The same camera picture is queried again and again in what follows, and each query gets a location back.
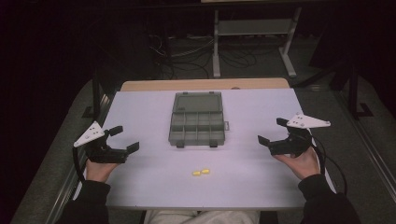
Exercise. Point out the grey metal rail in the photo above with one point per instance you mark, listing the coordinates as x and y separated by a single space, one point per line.
63 193
370 146

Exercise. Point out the black metal stand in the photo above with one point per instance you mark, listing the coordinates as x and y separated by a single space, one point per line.
354 96
96 96

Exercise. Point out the grey plastic organizer box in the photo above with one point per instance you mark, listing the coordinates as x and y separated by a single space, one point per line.
197 124

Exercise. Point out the person's right hand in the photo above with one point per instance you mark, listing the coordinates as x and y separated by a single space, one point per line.
301 165

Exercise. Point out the wooden table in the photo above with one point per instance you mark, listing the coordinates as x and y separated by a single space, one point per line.
205 84

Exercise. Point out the yellow earplug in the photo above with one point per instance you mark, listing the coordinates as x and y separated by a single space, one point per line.
205 171
196 173

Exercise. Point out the person's left hand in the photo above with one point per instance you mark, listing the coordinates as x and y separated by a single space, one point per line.
99 171

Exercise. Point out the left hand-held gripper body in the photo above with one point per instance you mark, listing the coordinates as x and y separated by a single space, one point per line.
102 153

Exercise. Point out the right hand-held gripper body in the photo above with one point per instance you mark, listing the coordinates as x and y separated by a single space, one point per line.
292 143

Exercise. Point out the white metal stand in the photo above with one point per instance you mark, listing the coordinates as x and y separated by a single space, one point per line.
255 27

